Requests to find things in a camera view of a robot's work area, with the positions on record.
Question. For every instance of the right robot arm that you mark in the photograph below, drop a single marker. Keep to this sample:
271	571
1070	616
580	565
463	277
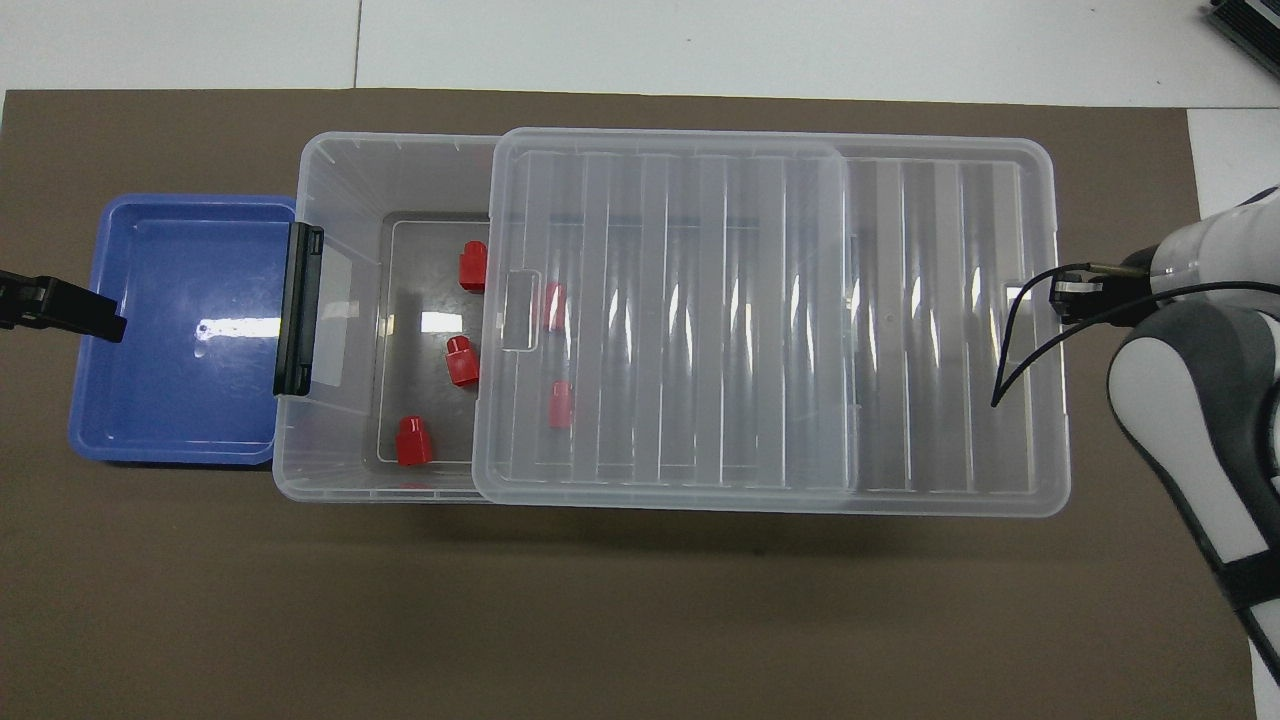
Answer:
1200	400

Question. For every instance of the blue plastic tray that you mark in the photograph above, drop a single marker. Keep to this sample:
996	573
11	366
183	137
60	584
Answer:
180	400

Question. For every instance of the black box latch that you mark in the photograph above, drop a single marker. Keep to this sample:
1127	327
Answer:
297	310

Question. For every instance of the red block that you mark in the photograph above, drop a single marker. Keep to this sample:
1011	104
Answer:
561	404
555	306
413	443
473	268
462	362

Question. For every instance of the clear plastic box lid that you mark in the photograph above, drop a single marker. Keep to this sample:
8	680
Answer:
940	330

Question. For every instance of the clear plastic storage box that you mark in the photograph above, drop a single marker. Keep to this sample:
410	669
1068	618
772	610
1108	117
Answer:
340	180

